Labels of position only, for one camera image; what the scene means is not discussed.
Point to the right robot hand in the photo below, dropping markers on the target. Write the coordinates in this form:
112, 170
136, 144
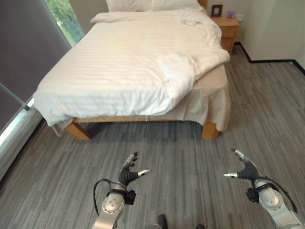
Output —
247, 170

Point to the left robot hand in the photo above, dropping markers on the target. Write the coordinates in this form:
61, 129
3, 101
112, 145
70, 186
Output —
129, 175

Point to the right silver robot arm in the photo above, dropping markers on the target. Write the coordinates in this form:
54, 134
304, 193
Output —
274, 202

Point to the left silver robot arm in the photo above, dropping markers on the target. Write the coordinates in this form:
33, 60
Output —
112, 205

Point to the beige bed sheet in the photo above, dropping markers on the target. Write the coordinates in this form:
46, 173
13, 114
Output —
212, 95

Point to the robot dark foot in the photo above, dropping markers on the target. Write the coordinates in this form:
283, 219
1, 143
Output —
162, 221

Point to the white striped duvet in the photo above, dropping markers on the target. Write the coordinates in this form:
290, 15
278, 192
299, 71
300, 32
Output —
133, 64

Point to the wooden nightstand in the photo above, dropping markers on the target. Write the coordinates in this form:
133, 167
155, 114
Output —
227, 31

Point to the small purple object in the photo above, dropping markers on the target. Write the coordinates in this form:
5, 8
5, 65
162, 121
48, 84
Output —
230, 14

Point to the grey window blind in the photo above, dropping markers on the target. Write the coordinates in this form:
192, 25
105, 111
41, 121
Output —
26, 52

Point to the glass window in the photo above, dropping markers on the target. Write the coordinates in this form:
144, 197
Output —
65, 20

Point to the white pillow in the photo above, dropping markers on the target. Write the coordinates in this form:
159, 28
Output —
152, 4

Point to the wooden bed frame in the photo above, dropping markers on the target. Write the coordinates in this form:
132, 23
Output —
81, 126

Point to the white wall socket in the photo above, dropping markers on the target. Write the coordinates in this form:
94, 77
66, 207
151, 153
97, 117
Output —
239, 17

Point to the dark picture frame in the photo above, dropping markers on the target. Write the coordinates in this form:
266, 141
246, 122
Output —
216, 10

